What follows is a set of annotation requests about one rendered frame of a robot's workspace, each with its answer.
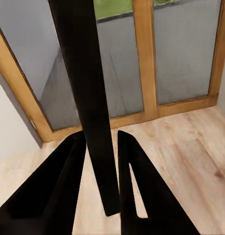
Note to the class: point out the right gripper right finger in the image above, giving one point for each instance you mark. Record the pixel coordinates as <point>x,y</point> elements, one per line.
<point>165,214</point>

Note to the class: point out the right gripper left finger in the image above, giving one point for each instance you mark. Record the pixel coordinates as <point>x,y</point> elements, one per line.
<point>45,204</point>

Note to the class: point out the door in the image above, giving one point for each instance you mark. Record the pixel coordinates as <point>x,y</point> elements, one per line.
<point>159,58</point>

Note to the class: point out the poster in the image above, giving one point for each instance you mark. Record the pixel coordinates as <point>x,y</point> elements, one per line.
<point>76,29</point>

